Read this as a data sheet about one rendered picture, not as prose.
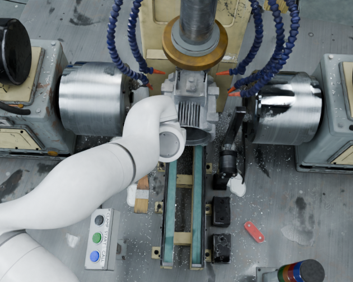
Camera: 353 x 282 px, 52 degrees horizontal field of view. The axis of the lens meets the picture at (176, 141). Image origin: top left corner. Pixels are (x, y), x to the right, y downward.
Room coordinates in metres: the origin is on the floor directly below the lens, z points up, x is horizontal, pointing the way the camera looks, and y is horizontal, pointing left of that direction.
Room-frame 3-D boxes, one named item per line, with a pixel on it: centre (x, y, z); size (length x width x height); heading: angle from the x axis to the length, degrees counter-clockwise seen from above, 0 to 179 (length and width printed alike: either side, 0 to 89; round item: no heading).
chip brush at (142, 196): (0.37, 0.12, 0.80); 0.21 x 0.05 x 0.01; 0
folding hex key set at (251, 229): (0.23, -0.29, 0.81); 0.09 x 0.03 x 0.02; 42
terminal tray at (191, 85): (0.63, -0.04, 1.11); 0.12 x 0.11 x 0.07; 179
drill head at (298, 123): (0.61, -0.37, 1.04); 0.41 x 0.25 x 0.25; 90
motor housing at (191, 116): (0.59, -0.04, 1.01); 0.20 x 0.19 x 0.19; 179
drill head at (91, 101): (0.61, 0.32, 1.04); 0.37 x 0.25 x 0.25; 90
